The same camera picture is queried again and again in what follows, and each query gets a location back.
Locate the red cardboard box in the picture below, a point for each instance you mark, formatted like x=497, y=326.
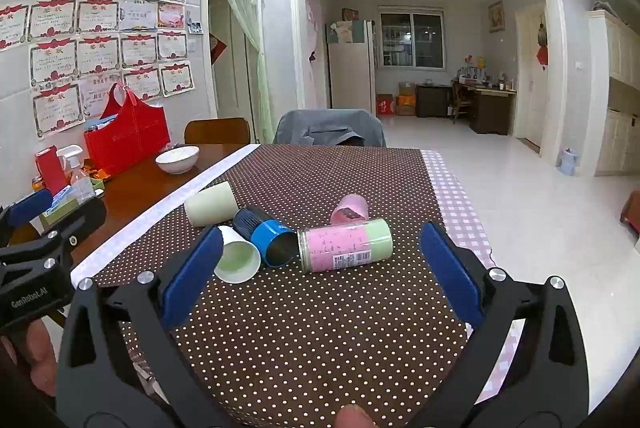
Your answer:
x=385, y=104

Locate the dark low cabinet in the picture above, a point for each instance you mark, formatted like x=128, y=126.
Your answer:
x=432, y=101

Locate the dark wooden desk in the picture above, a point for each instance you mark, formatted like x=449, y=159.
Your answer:
x=492, y=108

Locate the white wall cabinet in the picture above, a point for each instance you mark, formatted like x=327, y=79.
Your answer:
x=617, y=73

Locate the blue plastic bin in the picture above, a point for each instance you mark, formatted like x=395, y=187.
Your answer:
x=569, y=163

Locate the stack of brown cardboard boxes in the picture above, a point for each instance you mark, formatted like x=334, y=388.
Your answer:
x=406, y=101

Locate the red tote bag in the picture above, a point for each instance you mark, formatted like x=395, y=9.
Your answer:
x=127, y=136

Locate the white cloth strip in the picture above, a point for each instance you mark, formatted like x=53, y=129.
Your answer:
x=165, y=203

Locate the person's left hand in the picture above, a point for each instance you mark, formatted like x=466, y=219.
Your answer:
x=40, y=358

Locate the pink checked tablecloth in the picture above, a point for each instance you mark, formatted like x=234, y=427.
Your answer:
x=450, y=188

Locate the brown polka dot tablecloth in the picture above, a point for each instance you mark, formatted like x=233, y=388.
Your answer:
x=300, y=333

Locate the white paper cup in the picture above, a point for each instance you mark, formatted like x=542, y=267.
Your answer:
x=239, y=258

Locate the green curtain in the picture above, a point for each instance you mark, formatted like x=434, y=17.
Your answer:
x=250, y=33

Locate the grey jacket covered chair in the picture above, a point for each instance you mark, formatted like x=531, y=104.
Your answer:
x=320, y=126

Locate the light green cup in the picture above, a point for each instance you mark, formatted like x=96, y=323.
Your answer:
x=210, y=204

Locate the pink cup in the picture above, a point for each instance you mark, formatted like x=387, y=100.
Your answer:
x=350, y=208

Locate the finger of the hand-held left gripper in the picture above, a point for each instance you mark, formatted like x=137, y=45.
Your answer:
x=80, y=218
x=30, y=207

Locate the small framed wall picture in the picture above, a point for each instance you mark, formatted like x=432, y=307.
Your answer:
x=496, y=16

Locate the wooden chair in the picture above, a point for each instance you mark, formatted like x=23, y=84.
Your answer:
x=217, y=131

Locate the clear spray bottle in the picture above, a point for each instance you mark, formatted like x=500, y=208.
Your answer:
x=75, y=168

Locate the white bowl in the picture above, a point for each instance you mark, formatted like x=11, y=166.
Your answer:
x=177, y=159

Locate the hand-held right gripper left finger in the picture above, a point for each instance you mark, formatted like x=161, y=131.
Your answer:
x=192, y=280

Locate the pink and green can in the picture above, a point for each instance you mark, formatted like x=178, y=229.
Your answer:
x=345, y=245

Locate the white door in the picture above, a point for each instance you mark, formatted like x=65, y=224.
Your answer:
x=527, y=83

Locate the window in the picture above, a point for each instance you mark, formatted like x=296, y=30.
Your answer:
x=411, y=41

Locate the group of wall certificates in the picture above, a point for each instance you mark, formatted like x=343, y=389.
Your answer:
x=100, y=48

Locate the red door ornament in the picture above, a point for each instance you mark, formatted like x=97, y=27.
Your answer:
x=542, y=53

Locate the white refrigerator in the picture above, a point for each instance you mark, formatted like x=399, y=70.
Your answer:
x=350, y=73

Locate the red object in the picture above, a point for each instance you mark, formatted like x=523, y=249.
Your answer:
x=631, y=213

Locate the person's right hand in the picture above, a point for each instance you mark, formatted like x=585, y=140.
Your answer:
x=355, y=418

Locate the blue and black cup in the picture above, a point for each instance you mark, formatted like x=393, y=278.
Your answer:
x=265, y=230

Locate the tissue box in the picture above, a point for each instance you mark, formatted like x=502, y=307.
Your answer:
x=65, y=205

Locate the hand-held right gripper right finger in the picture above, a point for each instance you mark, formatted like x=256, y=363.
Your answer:
x=450, y=275

